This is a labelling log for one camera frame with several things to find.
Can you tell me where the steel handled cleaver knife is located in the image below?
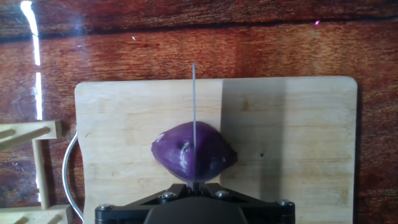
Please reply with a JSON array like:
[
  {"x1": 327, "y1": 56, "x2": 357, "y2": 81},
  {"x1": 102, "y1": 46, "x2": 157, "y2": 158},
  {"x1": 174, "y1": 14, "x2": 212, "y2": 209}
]
[{"x1": 192, "y1": 63, "x2": 197, "y2": 190}]

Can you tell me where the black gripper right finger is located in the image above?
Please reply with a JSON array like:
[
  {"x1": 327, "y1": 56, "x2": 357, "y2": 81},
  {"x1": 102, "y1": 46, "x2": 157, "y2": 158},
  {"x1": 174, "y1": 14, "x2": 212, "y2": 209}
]
[{"x1": 197, "y1": 182, "x2": 295, "y2": 224}]

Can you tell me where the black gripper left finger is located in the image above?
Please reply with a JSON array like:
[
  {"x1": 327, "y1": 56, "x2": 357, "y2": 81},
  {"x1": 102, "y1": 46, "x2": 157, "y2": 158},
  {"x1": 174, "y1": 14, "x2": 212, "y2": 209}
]
[{"x1": 95, "y1": 182, "x2": 194, "y2": 224}]

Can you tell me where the purple onion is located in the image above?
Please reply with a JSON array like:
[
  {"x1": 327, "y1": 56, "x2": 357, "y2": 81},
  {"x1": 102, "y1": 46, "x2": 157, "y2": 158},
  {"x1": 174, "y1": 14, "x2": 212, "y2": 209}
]
[{"x1": 151, "y1": 121, "x2": 239, "y2": 183}]

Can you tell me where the wooden peg rack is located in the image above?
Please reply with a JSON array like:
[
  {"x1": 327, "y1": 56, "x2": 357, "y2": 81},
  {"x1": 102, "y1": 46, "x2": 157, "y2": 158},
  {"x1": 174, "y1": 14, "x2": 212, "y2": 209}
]
[{"x1": 0, "y1": 120, "x2": 74, "y2": 224}]

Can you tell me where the bamboo cutting board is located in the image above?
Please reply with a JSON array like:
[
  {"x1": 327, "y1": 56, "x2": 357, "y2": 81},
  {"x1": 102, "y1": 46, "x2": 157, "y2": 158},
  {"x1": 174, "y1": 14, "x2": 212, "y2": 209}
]
[{"x1": 62, "y1": 76, "x2": 358, "y2": 224}]

